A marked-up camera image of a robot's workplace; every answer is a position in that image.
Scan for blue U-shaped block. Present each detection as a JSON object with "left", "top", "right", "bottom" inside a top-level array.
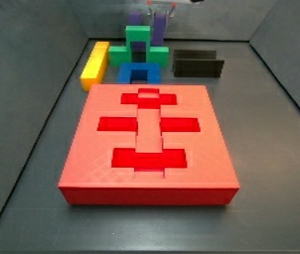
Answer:
[{"left": 117, "top": 63, "right": 161, "bottom": 84}]

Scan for purple U-shaped block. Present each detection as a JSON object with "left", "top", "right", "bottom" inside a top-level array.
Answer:
[{"left": 129, "top": 12, "right": 168, "bottom": 52}]

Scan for red slotted board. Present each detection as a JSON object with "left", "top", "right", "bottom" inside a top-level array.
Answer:
[{"left": 59, "top": 84, "right": 240, "bottom": 205}]

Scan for yellow long bar block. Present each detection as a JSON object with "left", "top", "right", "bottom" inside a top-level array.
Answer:
[{"left": 79, "top": 42, "right": 110, "bottom": 91}]

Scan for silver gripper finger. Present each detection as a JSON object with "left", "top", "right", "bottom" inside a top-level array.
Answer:
[
  {"left": 146, "top": 0, "right": 155, "bottom": 16},
  {"left": 166, "top": 2, "right": 177, "bottom": 20}
]

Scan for green stepped block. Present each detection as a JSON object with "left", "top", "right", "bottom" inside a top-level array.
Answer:
[{"left": 109, "top": 26, "right": 170, "bottom": 67}]

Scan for black angle bracket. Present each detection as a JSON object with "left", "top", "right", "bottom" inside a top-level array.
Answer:
[{"left": 173, "top": 50, "right": 225, "bottom": 78}]

